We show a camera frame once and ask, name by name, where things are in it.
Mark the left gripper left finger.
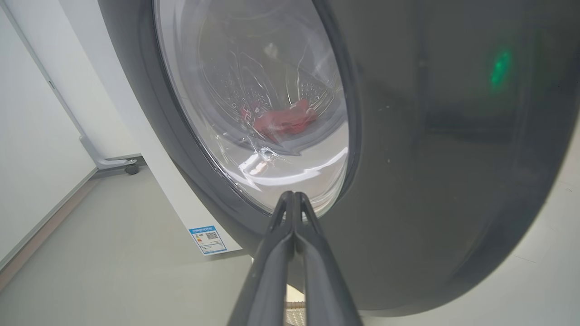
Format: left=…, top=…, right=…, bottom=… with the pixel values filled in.
left=227, top=191, right=296, bottom=326

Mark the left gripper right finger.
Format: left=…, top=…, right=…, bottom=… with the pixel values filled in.
left=295, top=192, right=363, bottom=326

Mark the round black glass washer door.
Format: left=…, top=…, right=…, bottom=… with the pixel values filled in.
left=97, top=0, right=580, bottom=317

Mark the red garment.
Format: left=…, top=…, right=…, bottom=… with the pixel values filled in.
left=239, top=99, right=320, bottom=144

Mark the cream perforated basket brown rim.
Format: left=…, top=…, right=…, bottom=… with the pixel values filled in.
left=285, top=285, right=307, bottom=326

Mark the white front-load washing machine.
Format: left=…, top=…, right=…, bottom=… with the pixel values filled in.
left=58, top=0, right=243, bottom=257

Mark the blue energy label sticker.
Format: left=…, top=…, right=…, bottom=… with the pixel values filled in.
left=188, top=225, right=227, bottom=256

